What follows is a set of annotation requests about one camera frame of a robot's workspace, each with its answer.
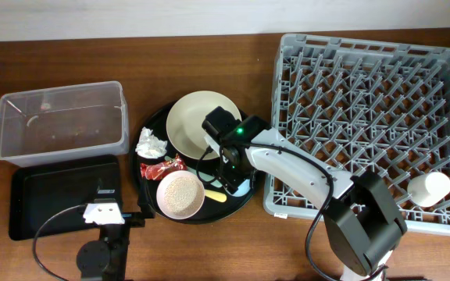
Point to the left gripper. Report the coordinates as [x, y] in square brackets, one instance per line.
[144, 206]

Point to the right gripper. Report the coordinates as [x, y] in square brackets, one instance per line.
[230, 182]

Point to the light blue cup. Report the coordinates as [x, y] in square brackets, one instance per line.
[242, 189]

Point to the pink bowl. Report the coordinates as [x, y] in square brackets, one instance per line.
[180, 195]

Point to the cream plate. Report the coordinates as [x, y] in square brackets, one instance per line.
[184, 121]

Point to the grey dishwasher rack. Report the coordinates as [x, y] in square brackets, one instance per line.
[369, 105]

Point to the white cup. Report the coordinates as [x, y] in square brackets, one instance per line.
[428, 189]

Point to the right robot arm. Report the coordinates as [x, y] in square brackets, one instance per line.
[362, 220]

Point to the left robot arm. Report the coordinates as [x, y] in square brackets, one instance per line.
[105, 258]

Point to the yellow spoon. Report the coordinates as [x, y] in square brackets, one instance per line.
[216, 196]

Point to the mint green spoon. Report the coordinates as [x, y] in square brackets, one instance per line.
[204, 176]

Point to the red candy wrapper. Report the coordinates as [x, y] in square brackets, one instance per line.
[162, 169]

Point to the crumpled white tissue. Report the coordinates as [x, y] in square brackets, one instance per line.
[149, 146]

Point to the round black tray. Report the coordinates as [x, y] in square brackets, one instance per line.
[211, 211]

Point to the black rectangular tray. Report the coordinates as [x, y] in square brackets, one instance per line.
[39, 192]

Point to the clear plastic bin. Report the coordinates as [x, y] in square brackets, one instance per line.
[63, 123]

